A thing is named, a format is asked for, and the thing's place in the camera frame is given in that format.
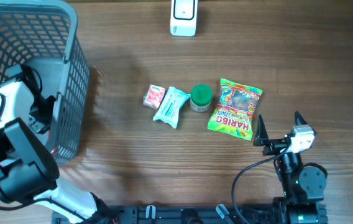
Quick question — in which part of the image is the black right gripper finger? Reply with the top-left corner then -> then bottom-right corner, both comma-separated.
294,111 -> 316,135
253,114 -> 269,146

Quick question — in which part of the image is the green lid jar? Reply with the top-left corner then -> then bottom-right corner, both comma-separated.
190,83 -> 213,112

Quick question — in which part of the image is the mint green wipes pack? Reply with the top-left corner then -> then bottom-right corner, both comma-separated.
153,86 -> 191,129

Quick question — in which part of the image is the red white tissue pack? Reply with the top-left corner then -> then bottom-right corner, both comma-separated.
143,85 -> 165,110

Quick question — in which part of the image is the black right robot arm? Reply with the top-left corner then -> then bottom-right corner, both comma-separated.
253,112 -> 328,224

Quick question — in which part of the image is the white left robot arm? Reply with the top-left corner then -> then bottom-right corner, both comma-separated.
0,64 -> 117,223

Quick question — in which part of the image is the white barcode scanner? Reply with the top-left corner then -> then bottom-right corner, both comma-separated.
170,0 -> 198,37

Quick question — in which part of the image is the Haribo gummy candy bag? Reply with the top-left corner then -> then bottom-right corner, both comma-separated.
208,78 -> 263,141

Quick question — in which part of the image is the grey plastic shopping basket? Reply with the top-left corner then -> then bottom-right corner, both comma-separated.
0,0 -> 89,164

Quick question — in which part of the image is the black camera cable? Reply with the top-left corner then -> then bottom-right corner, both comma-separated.
231,143 -> 291,224

